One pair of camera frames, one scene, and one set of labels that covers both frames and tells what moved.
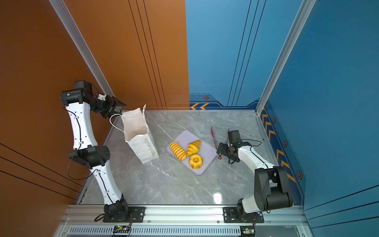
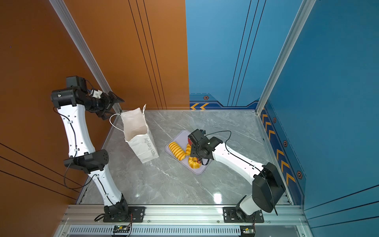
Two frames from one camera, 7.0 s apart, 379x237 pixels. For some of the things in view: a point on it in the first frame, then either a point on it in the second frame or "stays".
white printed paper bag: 138,135 stays
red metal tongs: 219,157 -> 190,143
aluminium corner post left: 81,46 stays
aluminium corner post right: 304,9 stays
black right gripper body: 225,150 -> 195,151
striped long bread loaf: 180,153 stays
